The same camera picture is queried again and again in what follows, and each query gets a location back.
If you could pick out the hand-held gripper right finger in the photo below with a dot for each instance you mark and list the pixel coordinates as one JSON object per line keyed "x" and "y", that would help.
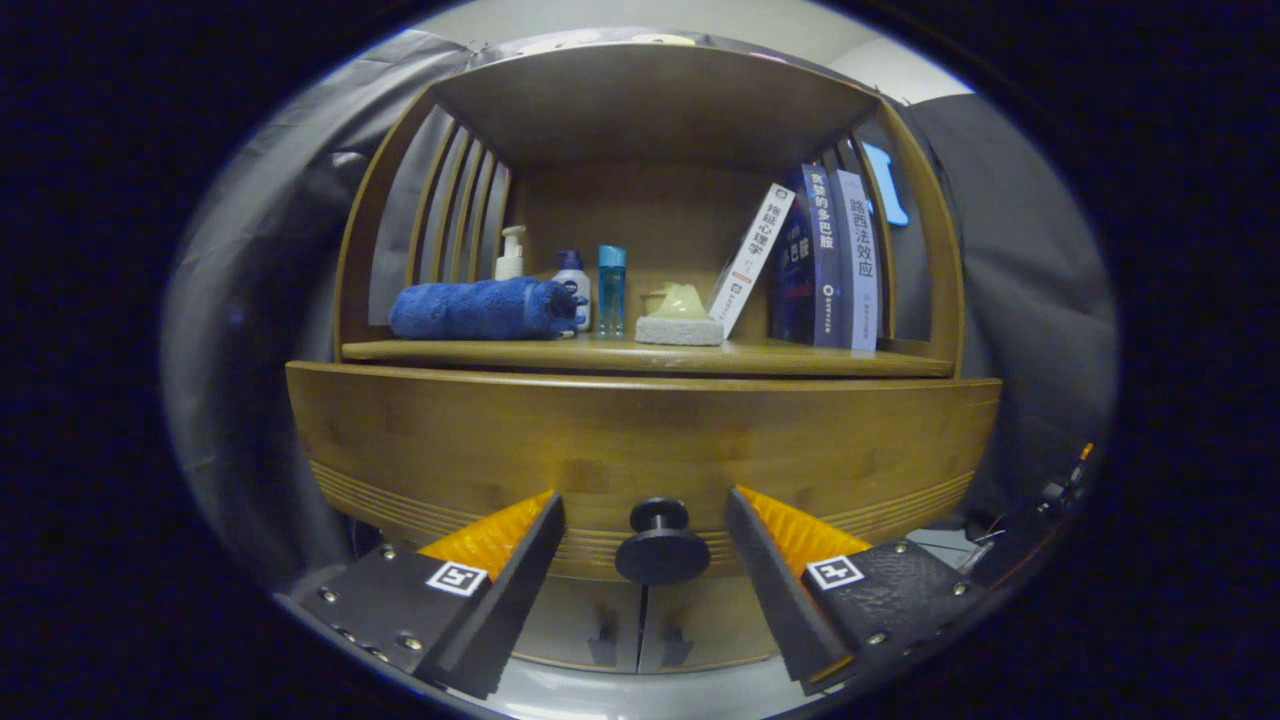
{"x": 780, "y": 590}

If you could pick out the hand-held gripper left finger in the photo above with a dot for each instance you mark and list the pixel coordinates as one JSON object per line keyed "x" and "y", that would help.
{"x": 510, "y": 600}

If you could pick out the black round drawer knob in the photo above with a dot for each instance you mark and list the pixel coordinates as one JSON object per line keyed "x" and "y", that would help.
{"x": 660, "y": 555}

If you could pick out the wooden drawer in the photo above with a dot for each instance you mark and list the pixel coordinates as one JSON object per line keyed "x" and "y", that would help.
{"x": 640, "y": 440}

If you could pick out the pale yellow cleaning brush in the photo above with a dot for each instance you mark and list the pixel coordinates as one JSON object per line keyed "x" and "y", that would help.
{"x": 680, "y": 330}

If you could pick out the wooden countertop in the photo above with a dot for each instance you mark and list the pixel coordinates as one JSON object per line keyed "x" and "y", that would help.
{"x": 600, "y": 352}

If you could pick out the wooden cabinet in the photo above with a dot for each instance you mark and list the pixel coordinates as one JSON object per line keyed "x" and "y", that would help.
{"x": 650, "y": 210}

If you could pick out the blue rolled towel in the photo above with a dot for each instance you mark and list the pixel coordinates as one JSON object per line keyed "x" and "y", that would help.
{"x": 470, "y": 310}

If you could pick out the black orange equipment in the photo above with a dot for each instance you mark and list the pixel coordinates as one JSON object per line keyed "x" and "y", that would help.
{"x": 1065, "y": 480}

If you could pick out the beige lidded teacup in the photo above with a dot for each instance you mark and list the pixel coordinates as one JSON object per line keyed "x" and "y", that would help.
{"x": 655, "y": 298}

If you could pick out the white bottle blue cap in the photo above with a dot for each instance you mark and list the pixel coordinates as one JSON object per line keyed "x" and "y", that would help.
{"x": 575, "y": 285}

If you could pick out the clear blue bottle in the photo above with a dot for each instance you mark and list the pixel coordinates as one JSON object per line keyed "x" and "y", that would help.
{"x": 612, "y": 290}

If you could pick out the white book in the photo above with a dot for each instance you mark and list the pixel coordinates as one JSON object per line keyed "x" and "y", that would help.
{"x": 752, "y": 260}

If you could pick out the dark blue book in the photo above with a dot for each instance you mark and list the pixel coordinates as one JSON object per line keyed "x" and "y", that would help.
{"x": 820, "y": 260}

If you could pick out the black backdrop cloth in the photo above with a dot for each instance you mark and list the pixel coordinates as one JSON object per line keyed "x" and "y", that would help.
{"x": 240, "y": 400}

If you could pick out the white pump bottle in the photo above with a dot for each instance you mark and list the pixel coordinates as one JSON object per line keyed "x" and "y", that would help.
{"x": 510, "y": 262}

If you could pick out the pale blue book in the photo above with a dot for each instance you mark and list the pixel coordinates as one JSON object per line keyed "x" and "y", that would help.
{"x": 860, "y": 260}

